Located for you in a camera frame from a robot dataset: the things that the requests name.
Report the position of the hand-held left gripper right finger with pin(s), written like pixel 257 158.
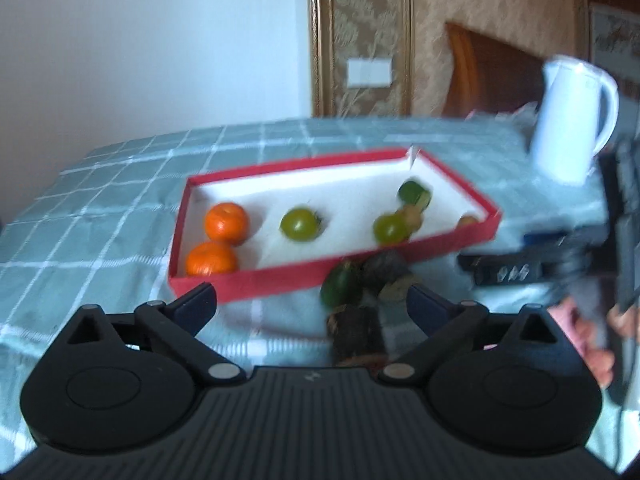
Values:
pixel 425 306

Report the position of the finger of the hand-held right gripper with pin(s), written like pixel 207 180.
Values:
pixel 505 270
pixel 545 238

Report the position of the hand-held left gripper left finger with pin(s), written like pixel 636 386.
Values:
pixel 198 305

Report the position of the orange mandarin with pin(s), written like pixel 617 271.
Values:
pixel 211 259
pixel 226 221

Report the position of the dark brown log-shaped chunk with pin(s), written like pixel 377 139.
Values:
pixel 357 335

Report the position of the small yellow-green fruit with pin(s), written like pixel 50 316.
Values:
pixel 390 228

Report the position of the green avocado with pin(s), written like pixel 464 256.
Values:
pixel 339 282

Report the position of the green persimmon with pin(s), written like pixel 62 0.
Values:
pixel 295 225

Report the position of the shallow red cardboard box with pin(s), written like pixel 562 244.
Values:
pixel 340 195

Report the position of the person's right hand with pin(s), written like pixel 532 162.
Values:
pixel 592 360

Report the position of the dark brown round chunk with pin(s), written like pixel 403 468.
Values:
pixel 387 269

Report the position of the small brown fruit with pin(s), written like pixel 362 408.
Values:
pixel 468 221

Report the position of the brown kiwi fruit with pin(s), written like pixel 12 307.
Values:
pixel 413 216

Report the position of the dark green fruit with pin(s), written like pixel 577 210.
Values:
pixel 414 194

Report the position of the white electric kettle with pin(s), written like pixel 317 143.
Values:
pixel 565 120

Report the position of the framed wall picture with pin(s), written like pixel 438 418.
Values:
pixel 615 35

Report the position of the white wall switch panel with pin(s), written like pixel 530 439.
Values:
pixel 369 72

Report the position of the gold wall panel frame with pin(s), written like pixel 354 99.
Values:
pixel 320 35

